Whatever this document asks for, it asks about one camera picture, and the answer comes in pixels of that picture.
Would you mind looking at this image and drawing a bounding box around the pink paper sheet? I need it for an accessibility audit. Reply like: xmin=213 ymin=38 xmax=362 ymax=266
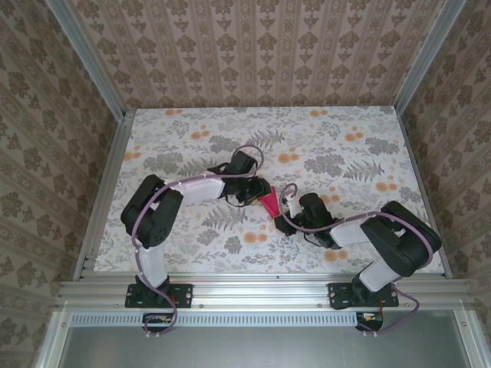
xmin=259 ymin=186 xmax=284 ymax=220

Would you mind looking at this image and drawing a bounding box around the floral print table mat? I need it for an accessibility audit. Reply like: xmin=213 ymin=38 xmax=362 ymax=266
xmin=94 ymin=107 xmax=447 ymax=275

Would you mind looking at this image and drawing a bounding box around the black connector board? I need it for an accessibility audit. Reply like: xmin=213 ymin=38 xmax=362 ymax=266
xmin=143 ymin=313 xmax=174 ymax=333
xmin=355 ymin=311 xmax=385 ymax=331

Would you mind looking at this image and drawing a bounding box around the aluminium frame cross rail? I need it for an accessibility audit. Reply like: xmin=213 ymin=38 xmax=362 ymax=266
xmin=55 ymin=274 xmax=476 ymax=310

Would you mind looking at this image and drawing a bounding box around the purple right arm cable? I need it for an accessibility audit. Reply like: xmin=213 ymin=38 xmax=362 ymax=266
xmin=282 ymin=182 xmax=443 ymax=339

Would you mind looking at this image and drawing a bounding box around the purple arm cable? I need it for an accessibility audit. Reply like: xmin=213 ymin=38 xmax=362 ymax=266
xmin=130 ymin=144 xmax=266 ymax=340
xmin=282 ymin=182 xmax=443 ymax=339

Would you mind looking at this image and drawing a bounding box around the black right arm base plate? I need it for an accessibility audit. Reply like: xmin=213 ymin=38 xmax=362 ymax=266
xmin=328 ymin=282 xmax=400 ymax=310

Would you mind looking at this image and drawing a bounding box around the grey slotted cable duct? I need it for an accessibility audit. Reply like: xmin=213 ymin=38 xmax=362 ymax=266
xmin=71 ymin=310 xmax=357 ymax=327

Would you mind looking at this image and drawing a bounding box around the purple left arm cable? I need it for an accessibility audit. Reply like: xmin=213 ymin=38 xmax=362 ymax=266
xmin=130 ymin=144 xmax=266 ymax=340

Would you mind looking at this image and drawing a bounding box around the aluminium frame side rail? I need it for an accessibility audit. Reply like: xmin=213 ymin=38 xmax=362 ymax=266
xmin=394 ymin=110 xmax=454 ymax=279
xmin=72 ymin=110 xmax=136 ymax=281

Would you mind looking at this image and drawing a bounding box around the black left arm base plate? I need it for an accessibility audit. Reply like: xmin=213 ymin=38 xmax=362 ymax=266
xmin=125 ymin=282 xmax=194 ymax=309

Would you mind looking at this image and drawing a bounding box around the aluminium frame post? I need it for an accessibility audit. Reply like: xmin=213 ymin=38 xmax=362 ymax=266
xmin=48 ymin=0 xmax=133 ymax=120
xmin=394 ymin=0 xmax=461 ymax=116

